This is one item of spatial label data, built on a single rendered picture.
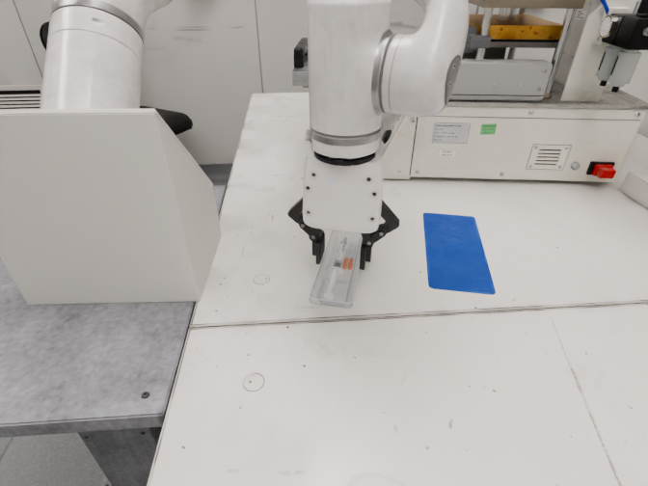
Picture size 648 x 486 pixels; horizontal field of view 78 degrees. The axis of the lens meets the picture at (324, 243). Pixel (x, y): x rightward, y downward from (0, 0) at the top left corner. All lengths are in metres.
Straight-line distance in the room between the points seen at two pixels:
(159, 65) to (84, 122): 2.08
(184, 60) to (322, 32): 2.15
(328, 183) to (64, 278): 0.39
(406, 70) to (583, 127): 0.64
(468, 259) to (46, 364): 0.62
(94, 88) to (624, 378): 0.75
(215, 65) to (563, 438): 2.34
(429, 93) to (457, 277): 0.34
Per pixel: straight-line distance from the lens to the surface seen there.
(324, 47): 0.44
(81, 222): 0.59
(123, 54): 0.67
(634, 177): 1.07
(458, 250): 0.73
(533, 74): 0.93
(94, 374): 0.58
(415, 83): 0.41
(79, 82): 0.63
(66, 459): 1.49
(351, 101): 0.44
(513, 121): 0.94
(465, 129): 0.92
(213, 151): 2.69
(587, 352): 0.63
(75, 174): 0.56
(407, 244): 0.73
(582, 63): 0.98
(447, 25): 0.43
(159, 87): 2.63
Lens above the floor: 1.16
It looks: 35 degrees down
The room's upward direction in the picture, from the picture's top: straight up
